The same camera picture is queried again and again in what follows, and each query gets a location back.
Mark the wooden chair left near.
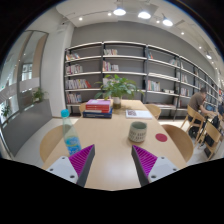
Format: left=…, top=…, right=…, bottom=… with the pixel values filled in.
left=40, top=126, right=63, bottom=162

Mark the small plant by window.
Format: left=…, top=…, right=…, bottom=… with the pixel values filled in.
left=32, top=88, right=46, bottom=103

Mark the patterned ceramic mug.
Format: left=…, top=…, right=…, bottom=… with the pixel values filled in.
left=128, top=121, right=147, bottom=143

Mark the wooden chair behind person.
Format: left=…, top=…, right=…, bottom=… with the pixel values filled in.
left=183, top=106, right=205, bottom=141

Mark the wooden chair far right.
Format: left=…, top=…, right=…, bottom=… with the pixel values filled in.
left=145, top=104, right=161, bottom=119

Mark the green potted plant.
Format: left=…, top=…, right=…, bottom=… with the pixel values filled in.
left=95, top=74, right=143, bottom=109

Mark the wooden chair far left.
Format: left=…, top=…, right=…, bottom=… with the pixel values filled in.
left=79, top=102, right=86, bottom=116

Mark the red round coaster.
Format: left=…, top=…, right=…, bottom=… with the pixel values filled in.
left=156, top=133, right=167, bottom=142

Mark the large grey bookshelf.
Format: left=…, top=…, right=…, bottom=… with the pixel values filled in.
left=64, top=41, right=219, bottom=118

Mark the wooden chair right near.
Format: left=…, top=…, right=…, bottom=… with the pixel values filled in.
left=162, top=124, right=194, bottom=162

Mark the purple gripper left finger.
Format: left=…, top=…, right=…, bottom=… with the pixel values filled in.
left=47, top=145, right=95, bottom=187

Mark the wooden chair far edge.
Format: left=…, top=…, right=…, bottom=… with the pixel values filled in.
left=202, top=122, right=221, bottom=160

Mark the dark blue bottom book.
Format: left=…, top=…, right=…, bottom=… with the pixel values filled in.
left=83, top=110, right=112, bottom=119

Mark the seated person brown shirt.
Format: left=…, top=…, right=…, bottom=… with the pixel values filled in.
left=188, top=87, right=213, bottom=137

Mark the clear plastic water bottle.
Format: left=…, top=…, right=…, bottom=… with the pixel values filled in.
left=61, top=109, right=81, bottom=155

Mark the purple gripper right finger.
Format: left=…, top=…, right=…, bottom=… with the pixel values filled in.
left=131, top=145, right=178, bottom=186

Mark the open magazine on table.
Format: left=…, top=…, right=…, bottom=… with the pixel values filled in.
left=126, top=110, right=152, bottom=119

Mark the red book on stack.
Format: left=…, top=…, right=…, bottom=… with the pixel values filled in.
left=85, top=99, right=111, bottom=113

